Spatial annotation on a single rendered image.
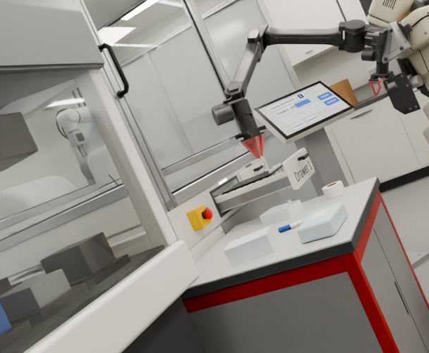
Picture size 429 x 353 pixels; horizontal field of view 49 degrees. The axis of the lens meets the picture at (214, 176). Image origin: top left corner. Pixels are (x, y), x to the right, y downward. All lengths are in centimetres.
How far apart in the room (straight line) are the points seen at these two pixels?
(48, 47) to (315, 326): 89
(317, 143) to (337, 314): 177
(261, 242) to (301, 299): 18
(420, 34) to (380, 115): 289
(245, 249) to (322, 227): 22
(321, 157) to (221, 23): 140
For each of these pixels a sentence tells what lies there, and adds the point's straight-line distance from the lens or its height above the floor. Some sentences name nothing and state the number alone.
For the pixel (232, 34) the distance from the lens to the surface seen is 368.
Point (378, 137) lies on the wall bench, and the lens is 482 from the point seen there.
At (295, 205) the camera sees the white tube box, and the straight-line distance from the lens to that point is 160.
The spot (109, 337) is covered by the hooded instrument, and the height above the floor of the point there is 84.
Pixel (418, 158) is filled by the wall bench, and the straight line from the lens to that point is 487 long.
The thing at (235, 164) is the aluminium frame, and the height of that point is 97.
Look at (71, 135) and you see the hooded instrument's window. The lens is 100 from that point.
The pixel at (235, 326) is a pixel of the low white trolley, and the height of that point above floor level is 62.
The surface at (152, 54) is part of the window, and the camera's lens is 196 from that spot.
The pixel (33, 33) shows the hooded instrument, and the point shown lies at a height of 143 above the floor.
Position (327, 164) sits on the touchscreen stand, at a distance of 287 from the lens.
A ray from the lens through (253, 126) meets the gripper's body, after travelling 158.
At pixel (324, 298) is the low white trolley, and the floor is 64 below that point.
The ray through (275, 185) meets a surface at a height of 86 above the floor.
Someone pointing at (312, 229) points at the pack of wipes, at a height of 79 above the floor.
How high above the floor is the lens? 107
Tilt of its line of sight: 3 degrees down
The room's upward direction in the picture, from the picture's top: 24 degrees counter-clockwise
